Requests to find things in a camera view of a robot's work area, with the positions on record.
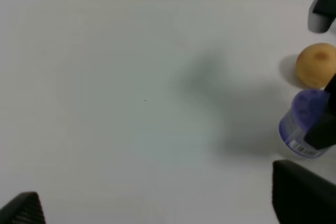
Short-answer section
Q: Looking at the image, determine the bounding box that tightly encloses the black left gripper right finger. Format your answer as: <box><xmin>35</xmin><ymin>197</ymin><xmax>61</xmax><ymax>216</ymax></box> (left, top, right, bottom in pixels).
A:
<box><xmin>272</xmin><ymin>160</ymin><xmax>335</xmax><ymax>224</ymax></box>

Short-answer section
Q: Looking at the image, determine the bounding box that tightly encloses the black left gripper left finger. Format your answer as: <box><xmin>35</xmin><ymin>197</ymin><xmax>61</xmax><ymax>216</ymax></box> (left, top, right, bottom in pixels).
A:
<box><xmin>1</xmin><ymin>191</ymin><xmax>46</xmax><ymax>224</ymax></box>

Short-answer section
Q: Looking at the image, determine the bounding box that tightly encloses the grey black other gripper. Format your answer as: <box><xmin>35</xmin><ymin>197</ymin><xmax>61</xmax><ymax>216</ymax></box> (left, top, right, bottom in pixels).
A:
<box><xmin>308</xmin><ymin>0</ymin><xmax>335</xmax><ymax>33</ymax></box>

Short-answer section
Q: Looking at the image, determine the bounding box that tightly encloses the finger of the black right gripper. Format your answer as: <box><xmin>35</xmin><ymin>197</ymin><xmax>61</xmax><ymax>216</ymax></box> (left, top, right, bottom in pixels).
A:
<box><xmin>304</xmin><ymin>74</ymin><xmax>335</xmax><ymax>150</ymax></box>

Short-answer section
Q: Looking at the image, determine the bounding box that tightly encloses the purple capped clear jar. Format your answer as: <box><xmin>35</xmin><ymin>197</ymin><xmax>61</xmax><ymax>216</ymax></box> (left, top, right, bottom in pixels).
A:
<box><xmin>278</xmin><ymin>89</ymin><xmax>329</xmax><ymax>159</ymax></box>

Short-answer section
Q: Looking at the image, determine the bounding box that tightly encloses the yellow round potato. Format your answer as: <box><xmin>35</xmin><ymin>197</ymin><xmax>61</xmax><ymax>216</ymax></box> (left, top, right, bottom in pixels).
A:
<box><xmin>296</xmin><ymin>43</ymin><xmax>335</xmax><ymax>89</ymax></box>

